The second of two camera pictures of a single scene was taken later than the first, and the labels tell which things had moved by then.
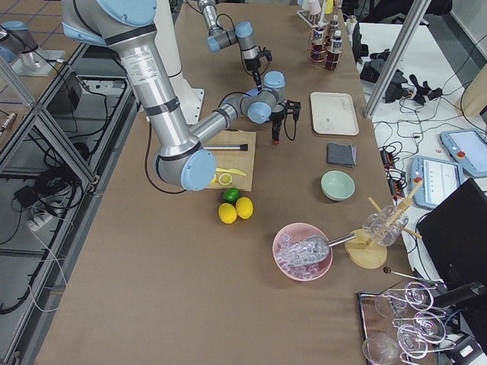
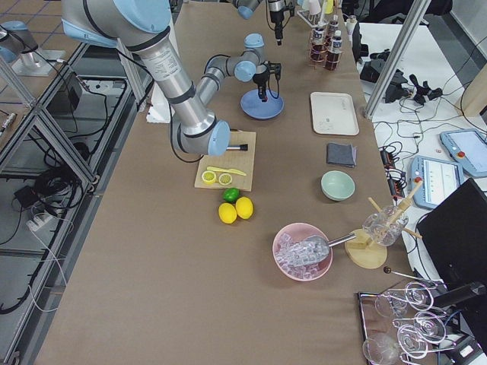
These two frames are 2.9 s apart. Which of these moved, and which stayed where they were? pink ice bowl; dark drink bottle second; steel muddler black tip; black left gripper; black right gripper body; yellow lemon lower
Moved: black right gripper body; black left gripper
Stayed: yellow lemon lower; dark drink bottle second; pink ice bowl; steel muddler black tip
